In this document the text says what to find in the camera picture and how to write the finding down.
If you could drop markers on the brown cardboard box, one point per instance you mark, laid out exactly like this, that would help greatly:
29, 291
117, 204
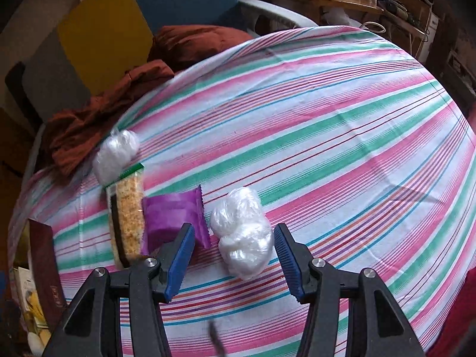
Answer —
416, 11

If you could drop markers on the clear snack packet green top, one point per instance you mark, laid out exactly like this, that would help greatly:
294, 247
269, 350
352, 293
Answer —
128, 215

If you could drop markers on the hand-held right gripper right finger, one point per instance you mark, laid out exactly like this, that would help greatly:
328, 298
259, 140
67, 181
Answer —
288, 264

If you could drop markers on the white bed frame rail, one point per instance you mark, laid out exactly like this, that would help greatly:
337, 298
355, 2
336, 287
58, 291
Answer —
275, 9

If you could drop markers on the large white plastic bag bundle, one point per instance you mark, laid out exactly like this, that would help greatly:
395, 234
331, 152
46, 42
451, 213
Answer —
241, 230

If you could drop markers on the red cloth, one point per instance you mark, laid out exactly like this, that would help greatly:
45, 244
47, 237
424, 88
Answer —
455, 316

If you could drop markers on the grey yellow blue headboard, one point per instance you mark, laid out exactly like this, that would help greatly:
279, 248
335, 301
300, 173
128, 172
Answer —
100, 18

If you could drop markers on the maroon cloth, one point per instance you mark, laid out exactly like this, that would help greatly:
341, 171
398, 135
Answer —
111, 100

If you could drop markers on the small white plastic bag bundle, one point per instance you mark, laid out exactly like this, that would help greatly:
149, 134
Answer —
115, 152

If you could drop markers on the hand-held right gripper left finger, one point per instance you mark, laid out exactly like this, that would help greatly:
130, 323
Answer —
182, 260

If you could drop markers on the purple foil packet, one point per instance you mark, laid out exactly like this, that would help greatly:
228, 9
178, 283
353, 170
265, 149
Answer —
171, 212

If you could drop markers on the gold metal tin box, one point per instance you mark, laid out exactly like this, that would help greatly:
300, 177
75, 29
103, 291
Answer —
44, 267

